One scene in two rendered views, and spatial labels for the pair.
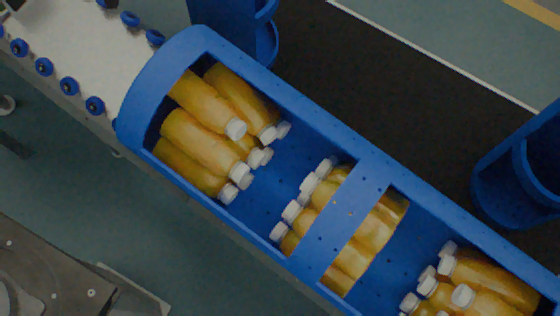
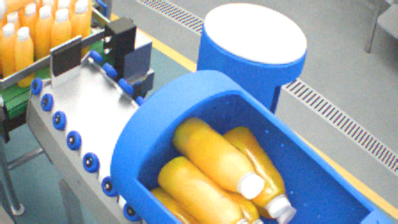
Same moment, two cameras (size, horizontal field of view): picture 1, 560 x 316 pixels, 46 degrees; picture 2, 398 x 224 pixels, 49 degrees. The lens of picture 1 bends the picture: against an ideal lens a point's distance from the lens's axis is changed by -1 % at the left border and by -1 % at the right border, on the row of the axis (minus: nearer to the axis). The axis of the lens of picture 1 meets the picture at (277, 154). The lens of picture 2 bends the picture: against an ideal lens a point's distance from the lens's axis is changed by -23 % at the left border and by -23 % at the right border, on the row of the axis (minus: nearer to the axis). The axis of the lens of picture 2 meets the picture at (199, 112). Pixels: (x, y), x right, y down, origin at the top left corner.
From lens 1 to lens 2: 0.58 m
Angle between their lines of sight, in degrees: 33
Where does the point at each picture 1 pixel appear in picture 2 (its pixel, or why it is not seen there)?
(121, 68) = not seen: hidden behind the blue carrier
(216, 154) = (222, 205)
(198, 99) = (215, 146)
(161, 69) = (187, 88)
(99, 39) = (109, 119)
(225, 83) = (246, 145)
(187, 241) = not seen: outside the picture
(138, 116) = (145, 132)
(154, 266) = not seen: outside the picture
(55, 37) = (74, 108)
